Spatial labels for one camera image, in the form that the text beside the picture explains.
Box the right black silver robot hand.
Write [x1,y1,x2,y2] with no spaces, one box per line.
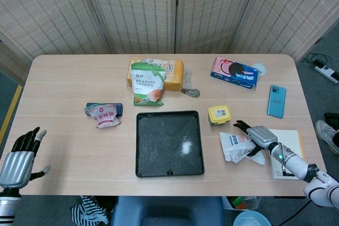
[233,119,279,158]

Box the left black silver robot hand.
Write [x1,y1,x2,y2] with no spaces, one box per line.
[0,127,51,189]

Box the yellow lidded container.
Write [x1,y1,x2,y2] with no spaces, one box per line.
[207,105,231,126]

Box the clear bag with colourful cube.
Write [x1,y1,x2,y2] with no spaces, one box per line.
[221,196,262,211]

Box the black square plastic tray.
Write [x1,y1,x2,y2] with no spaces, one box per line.
[135,110,206,178]

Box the green white corn starch bag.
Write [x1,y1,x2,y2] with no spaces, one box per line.
[130,61,165,107]

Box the white notebook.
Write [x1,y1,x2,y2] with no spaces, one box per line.
[267,129,305,180]

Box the teal smartphone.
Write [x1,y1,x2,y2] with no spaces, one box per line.
[266,84,287,119]

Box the white sneaker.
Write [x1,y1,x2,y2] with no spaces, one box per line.
[315,120,339,155]

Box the white round lid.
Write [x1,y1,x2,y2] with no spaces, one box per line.
[251,62,267,76]

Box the pink blue cookie box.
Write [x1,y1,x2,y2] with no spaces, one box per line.
[210,56,259,89]

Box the black object on floor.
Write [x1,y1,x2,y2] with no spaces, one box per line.
[324,113,339,129]

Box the white powder pile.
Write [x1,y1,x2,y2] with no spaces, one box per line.
[180,140,193,157]

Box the black white striped cloth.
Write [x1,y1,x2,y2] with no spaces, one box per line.
[70,195,111,225]

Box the light blue basin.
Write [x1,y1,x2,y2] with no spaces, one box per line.
[233,210,271,226]

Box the correction tape dispenser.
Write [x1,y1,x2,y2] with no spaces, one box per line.
[181,87,201,98]

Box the white power strip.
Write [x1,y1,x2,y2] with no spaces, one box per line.
[314,64,339,84]

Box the clear plastic wrapper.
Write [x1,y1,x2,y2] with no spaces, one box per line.
[184,67,194,89]

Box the yellow tissue pack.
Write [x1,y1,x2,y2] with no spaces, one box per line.
[126,57,185,92]

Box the blue chair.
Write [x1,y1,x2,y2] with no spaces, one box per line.
[110,196,225,226]

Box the beige woven folding screen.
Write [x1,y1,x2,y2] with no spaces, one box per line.
[0,0,339,85]

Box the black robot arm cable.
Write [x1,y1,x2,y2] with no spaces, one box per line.
[280,199,312,226]

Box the black power cable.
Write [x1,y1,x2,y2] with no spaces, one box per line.
[301,52,333,69]

